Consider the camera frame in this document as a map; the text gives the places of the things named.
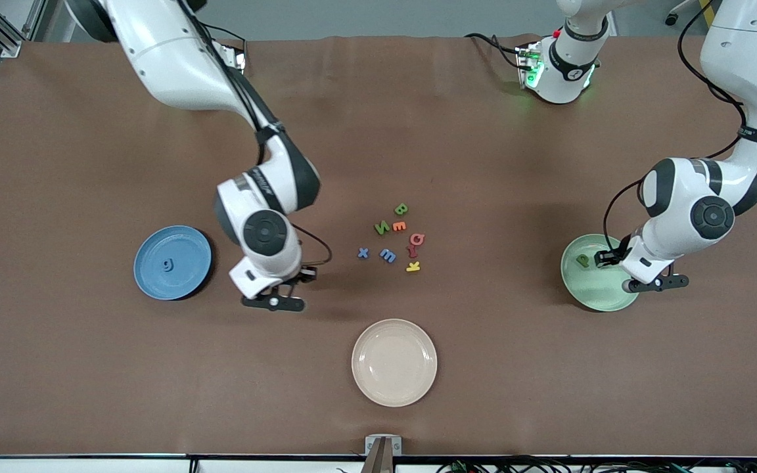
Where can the green letter p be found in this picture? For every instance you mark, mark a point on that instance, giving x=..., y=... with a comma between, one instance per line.
x=582, y=261

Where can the blue letter m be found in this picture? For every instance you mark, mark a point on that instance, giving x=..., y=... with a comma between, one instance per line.
x=388, y=255

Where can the green letter N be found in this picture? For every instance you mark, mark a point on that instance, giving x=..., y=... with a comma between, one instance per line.
x=382, y=228

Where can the blue lowercase letter g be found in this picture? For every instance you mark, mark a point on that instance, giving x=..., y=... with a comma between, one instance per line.
x=167, y=265

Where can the green letter B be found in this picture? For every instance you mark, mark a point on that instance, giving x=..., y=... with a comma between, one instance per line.
x=401, y=209

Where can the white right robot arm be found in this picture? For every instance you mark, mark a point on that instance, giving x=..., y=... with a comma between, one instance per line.
x=168, y=59

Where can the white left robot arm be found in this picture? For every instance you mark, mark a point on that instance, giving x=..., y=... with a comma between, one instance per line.
x=753, y=59

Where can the light green plate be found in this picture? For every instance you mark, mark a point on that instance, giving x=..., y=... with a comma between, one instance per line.
x=589, y=295

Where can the blue plate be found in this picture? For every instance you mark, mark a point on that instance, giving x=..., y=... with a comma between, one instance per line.
x=181, y=282

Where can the yellow letter K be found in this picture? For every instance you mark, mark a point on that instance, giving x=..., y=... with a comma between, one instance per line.
x=412, y=266

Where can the dark red letter Y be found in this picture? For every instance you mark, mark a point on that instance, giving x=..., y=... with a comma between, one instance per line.
x=412, y=251

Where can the red letter Q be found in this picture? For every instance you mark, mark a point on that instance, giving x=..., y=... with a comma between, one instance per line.
x=414, y=234

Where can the beige plate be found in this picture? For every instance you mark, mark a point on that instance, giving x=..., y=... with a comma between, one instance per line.
x=394, y=362

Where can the brown paper table cover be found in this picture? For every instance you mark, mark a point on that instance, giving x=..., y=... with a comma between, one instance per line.
x=89, y=368

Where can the office chair caster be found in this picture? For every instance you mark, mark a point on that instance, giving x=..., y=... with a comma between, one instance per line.
x=671, y=18

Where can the silver camera stand bracket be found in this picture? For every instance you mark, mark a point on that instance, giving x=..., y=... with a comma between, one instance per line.
x=372, y=443

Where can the grey camera stand post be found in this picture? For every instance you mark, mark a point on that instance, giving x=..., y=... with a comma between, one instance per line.
x=378, y=460

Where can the silver aluminium frame profile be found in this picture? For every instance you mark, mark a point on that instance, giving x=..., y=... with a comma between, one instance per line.
x=10, y=47

